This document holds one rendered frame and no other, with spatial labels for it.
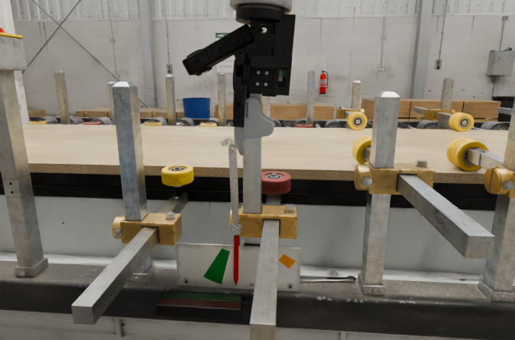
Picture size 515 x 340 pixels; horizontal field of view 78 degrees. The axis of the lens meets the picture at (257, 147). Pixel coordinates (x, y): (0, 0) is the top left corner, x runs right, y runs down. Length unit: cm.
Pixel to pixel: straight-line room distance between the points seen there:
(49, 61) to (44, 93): 83
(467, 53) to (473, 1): 108
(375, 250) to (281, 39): 45
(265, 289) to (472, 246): 26
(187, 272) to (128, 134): 31
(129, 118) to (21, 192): 30
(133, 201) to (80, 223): 39
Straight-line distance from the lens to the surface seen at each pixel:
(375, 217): 68
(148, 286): 78
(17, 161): 83
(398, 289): 79
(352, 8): 799
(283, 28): 48
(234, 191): 59
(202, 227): 94
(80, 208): 106
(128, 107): 67
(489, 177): 76
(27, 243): 89
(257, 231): 66
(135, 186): 70
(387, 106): 63
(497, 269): 82
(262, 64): 46
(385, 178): 65
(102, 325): 95
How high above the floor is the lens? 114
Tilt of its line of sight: 13 degrees down
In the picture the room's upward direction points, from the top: straight up
